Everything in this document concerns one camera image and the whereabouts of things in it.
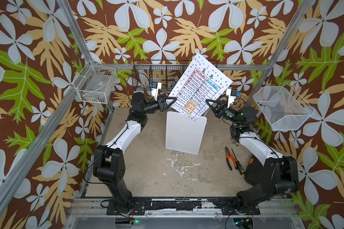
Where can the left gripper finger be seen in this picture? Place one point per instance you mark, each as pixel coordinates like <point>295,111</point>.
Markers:
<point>169,99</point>
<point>168,104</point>

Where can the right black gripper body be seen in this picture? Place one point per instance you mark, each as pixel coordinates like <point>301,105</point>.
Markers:
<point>226,114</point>

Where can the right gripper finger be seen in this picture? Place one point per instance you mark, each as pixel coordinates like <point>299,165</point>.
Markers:
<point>212,103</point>
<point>216,110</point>

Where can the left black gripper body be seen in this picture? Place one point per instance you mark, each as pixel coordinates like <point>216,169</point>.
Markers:
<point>160,105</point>

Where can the dotted border table menu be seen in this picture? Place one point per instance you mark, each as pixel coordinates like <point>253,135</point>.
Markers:
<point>200,81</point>

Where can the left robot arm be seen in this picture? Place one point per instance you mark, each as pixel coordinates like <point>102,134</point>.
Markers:
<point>109,164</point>

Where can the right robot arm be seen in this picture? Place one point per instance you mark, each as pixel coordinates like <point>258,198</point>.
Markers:
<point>269,172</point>

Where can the black screwdriver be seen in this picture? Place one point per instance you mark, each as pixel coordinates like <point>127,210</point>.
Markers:
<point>238,165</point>

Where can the white mesh basket right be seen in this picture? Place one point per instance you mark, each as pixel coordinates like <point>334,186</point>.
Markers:
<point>283,107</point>

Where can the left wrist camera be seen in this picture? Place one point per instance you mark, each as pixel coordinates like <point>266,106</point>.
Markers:
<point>155,87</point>

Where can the black wire rack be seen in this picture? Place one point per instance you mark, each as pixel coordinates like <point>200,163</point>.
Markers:
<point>144,73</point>

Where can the orange handled pliers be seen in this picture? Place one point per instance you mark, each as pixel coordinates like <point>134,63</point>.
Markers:
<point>230,159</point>

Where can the white wire basket left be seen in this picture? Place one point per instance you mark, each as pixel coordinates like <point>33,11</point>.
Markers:
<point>94,83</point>

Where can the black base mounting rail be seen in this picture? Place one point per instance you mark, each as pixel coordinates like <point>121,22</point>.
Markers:
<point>224,205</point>

